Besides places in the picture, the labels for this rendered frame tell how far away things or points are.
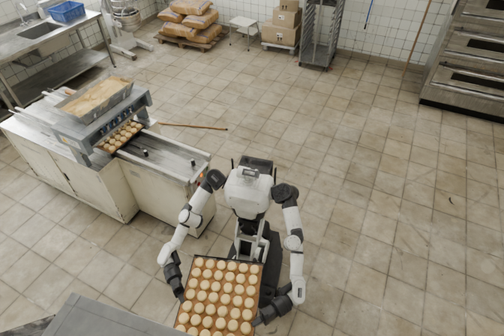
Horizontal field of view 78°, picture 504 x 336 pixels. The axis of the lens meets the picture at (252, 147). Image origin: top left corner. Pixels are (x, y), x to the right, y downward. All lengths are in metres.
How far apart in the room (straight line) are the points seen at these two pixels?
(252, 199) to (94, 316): 1.04
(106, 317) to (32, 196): 3.21
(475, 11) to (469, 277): 2.77
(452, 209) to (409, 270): 0.90
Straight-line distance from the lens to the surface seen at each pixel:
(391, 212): 3.49
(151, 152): 2.72
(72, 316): 1.00
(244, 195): 1.76
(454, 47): 4.60
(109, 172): 2.81
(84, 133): 2.55
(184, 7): 6.02
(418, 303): 3.11
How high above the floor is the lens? 2.66
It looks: 44 degrees down
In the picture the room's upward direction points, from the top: 1 degrees counter-clockwise
